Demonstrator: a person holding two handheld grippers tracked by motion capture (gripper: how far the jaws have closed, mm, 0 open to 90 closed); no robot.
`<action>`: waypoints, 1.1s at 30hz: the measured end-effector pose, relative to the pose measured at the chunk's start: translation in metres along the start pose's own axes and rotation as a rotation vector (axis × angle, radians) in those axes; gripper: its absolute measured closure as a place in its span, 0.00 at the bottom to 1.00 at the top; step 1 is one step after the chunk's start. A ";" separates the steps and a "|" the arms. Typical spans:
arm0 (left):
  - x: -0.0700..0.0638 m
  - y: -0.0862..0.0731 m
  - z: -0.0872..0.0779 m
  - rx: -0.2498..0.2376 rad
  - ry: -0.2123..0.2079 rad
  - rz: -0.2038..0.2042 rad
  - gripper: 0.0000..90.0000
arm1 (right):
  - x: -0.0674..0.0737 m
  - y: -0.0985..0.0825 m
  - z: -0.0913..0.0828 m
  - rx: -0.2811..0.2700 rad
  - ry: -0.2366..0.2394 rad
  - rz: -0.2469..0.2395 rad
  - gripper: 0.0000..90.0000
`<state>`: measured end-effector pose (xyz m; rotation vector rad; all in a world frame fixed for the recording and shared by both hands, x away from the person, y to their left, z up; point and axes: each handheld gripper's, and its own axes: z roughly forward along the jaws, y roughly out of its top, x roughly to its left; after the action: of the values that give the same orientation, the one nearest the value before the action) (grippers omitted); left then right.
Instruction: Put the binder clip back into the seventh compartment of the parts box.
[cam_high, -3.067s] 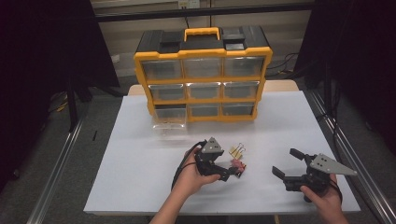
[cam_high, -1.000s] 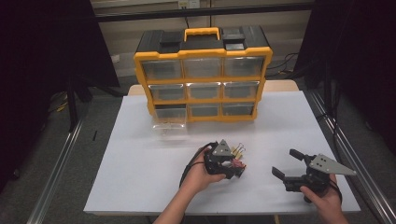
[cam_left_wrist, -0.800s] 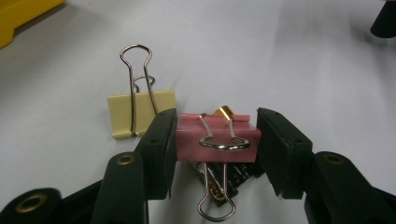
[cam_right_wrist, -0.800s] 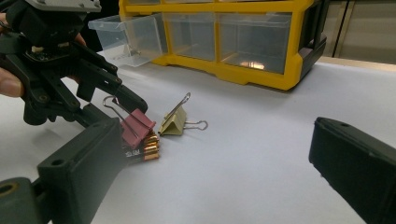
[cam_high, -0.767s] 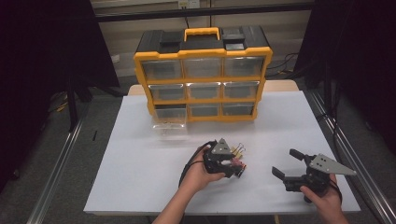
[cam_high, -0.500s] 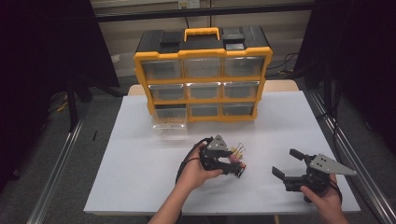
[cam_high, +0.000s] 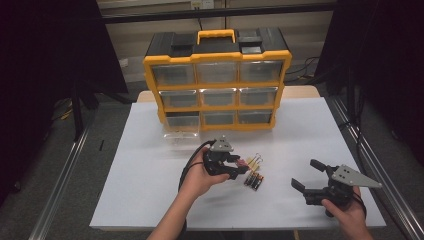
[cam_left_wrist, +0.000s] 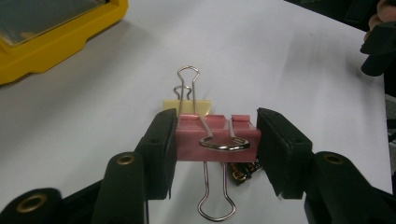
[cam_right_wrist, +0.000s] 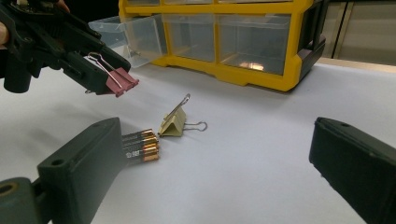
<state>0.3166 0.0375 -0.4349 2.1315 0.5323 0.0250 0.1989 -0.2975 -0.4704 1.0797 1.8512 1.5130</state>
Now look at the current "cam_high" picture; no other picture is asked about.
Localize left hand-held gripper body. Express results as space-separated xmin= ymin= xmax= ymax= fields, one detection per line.
xmin=202 ymin=134 xmax=242 ymax=177

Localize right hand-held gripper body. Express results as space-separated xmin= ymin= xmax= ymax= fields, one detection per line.
xmin=303 ymin=164 xmax=384 ymax=209

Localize transparent plastic drawer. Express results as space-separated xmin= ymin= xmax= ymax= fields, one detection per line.
xmin=202 ymin=110 xmax=237 ymax=126
xmin=162 ymin=111 xmax=201 ymax=146

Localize yellow black drawer organizer cabinet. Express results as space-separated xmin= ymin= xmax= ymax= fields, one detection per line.
xmin=143 ymin=28 xmax=293 ymax=133

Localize person's left hand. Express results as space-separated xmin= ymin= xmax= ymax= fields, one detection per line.
xmin=178 ymin=146 xmax=231 ymax=201

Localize person's right hand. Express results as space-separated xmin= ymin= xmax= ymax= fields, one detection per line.
xmin=321 ymin=186 xmax=369 ymax=234

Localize white table cover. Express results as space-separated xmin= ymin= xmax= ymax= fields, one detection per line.
xmin=89 ymin=96 xmax=387 ymax=232

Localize black metal stand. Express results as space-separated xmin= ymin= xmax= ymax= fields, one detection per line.
xmin=68 ymin=78 xmax=101 ymax=143
xmin=344 ymin=66 xmax=364 ymax=134

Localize set of clear organizer drawers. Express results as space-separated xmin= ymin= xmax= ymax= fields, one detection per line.
xmin=151 ymin=60 xmax=284 ymax=125

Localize black curtain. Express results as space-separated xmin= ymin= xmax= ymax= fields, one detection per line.
xmin=0 ymin=0 xmax=130 ymax=208
xmin=314 ymin=0 xmax=424 ymax=168

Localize black horizontal bar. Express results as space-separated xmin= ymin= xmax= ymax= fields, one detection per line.
xmin=100 ymin=2 xmax=337 ymax=25

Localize metal floor rail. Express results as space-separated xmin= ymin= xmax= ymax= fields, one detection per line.
xmin=29 ymin=126 xmax=92 ymax=240
xmin=328 ymin=96 xmax=424 ymax=240

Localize black floor cables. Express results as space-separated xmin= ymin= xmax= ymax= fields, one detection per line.
xmin=285 ymin=55 xmax=323 ymax=85

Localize white wall socket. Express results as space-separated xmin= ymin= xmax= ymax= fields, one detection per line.
xmin=190 ymin=0 xmax=215 ymax=10

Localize yellow floor cable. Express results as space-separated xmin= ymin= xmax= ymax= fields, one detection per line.
xmin=51 ymin=99 xmax=74 ymax=122

